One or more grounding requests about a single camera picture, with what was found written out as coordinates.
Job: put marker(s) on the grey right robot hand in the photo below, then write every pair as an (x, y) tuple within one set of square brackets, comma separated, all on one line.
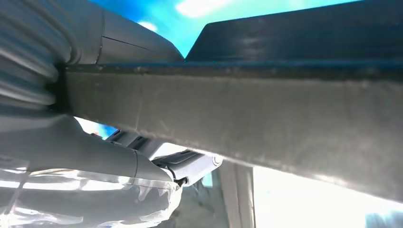
[(78, 163)]

